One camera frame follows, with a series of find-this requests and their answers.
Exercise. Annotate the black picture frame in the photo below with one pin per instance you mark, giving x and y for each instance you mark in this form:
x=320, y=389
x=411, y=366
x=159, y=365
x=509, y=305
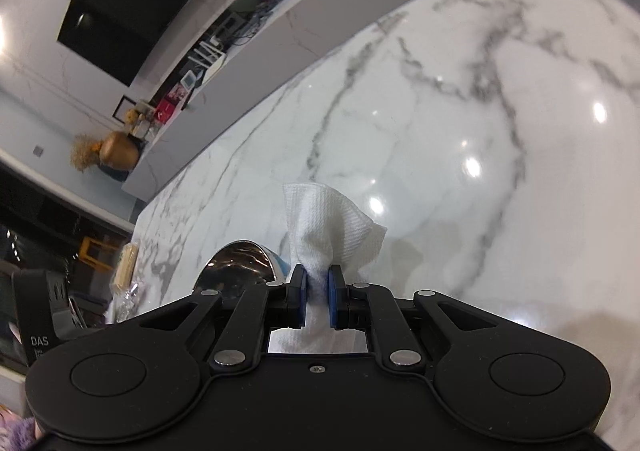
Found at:
x=122, y=106

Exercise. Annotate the white digital clock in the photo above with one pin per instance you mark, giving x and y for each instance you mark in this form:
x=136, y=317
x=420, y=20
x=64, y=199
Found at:
x=190, y=79

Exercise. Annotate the teddy bear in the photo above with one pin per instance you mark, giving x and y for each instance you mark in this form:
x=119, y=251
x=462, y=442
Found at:
x=132, y=117

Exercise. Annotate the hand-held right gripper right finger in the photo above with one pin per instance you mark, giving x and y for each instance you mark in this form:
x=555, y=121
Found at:
x=334, y=300

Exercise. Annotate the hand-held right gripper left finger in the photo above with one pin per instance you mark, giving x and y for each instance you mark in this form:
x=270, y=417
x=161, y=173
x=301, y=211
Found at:
x=299, y=298

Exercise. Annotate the pink card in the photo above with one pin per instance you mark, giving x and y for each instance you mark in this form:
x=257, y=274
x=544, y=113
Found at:
x=176, y=92

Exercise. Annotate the white router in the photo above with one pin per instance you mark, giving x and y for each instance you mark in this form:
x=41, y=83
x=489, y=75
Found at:
x=210, y=62

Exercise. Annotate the purple fuzzy cloth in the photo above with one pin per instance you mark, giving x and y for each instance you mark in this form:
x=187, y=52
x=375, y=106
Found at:
x=17, y=431

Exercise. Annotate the dried flower bunch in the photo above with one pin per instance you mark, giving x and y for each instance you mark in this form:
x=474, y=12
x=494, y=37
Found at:
x=85, y=153

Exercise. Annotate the gold vase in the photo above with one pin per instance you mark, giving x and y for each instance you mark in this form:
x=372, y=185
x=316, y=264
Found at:
x=119, y=151

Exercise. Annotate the yellow wooden stool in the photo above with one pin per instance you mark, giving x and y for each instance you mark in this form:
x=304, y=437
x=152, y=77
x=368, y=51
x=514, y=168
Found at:
x=97, y=255

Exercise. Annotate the plastic-wrapped metal utensil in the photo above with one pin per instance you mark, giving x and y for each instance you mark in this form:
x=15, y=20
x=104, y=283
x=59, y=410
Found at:
x=124, y=303

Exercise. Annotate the white paper towel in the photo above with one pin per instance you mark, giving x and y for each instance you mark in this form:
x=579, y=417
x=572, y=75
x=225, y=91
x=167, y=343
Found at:
x=327, y=226

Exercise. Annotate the red box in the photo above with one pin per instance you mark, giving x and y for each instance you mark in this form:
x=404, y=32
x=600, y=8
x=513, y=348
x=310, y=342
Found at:
x=166, y=112

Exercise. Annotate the blue stainless steel bowl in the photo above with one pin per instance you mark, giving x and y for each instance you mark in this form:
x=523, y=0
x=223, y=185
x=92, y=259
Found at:
x=235, y=266

